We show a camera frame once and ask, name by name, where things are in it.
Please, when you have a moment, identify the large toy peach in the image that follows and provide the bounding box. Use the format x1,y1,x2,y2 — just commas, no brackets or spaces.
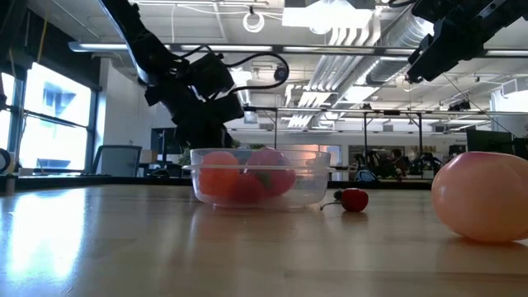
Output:
431,151,528,244

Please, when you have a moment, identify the white coiled ceiling cable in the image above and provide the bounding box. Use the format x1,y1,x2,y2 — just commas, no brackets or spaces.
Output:
242,11,266,34

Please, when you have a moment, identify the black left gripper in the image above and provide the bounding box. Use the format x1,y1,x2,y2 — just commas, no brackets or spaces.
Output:
144,78,245,150

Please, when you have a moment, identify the clear plastic tupperware container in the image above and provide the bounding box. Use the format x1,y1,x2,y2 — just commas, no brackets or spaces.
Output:
182,147,332,209

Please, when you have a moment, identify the small orange tomato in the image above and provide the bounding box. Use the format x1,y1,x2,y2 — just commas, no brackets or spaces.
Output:
199,150,240,199

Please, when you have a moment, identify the long ceiling light bar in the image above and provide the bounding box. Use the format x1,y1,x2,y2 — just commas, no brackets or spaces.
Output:
68,40,528,59

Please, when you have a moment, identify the grey office chair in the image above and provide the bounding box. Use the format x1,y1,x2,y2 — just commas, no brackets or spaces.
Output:
91,144,143,177

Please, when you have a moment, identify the pink round fruit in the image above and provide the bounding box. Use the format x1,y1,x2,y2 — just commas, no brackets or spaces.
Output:
247,148,296,198

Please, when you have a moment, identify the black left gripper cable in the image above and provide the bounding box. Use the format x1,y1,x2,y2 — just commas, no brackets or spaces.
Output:
222,52,290,97

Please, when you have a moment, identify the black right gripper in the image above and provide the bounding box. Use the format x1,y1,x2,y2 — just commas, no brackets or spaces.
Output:
407,7,496,83

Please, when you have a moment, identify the red cherry with stem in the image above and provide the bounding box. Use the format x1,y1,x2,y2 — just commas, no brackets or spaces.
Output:
320,187,370,214

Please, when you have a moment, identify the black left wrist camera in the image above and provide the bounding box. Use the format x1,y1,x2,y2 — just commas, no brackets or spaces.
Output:
187,51,235,95

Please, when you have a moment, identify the silver ceiling air duct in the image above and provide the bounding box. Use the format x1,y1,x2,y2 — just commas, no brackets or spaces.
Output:
365,12,436,86

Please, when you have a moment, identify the dark computer monitor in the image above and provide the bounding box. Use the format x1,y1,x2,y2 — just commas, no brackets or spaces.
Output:
150,127,182,164
465,130,515,156

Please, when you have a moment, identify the black metal table frame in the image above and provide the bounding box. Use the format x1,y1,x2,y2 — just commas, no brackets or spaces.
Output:
0,175,433,193

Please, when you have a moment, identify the black background workstation frame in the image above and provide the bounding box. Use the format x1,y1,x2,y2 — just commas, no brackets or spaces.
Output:
243,106,424,178

